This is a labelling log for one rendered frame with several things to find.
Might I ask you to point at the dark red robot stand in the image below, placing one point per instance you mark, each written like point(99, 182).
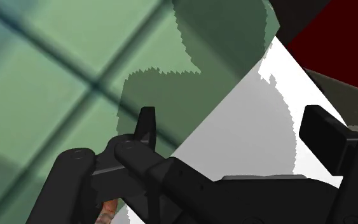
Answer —
point(340, 37)

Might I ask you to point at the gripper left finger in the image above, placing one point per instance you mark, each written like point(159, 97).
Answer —
point(73, 180)

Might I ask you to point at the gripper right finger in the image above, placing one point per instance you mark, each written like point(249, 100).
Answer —
point(357, 173)

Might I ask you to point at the orange mottled object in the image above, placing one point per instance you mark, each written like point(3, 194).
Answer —
point(108, 211)

